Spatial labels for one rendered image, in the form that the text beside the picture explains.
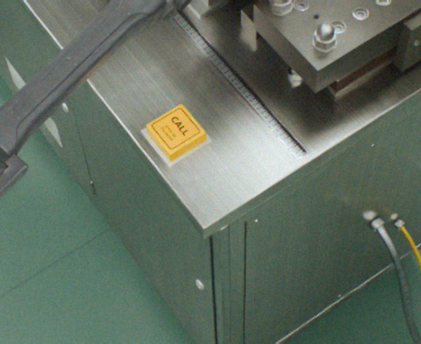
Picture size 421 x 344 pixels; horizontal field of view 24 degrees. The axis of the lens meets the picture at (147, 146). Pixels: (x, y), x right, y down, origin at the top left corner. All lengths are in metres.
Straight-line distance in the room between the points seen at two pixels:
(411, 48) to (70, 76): 0.59
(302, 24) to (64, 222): 1.18
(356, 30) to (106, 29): 0.42
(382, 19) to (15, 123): 0.61
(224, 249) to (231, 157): 0.16
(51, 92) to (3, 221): 1.33
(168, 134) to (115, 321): 0.94
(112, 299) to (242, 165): 0.96
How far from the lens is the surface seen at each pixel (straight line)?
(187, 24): 1.74
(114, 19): 1.36
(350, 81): 1.66
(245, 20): 1.71
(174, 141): 1.58
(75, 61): 1.33
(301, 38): 1.56
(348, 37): 1.57
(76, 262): 2.53
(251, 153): 1.59
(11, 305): 2.51
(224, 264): 1.70
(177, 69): 1.69
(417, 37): 1.63
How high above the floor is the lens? 2.27
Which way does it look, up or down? 59 degrees down
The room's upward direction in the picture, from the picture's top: 8 degrees counter-clockwise
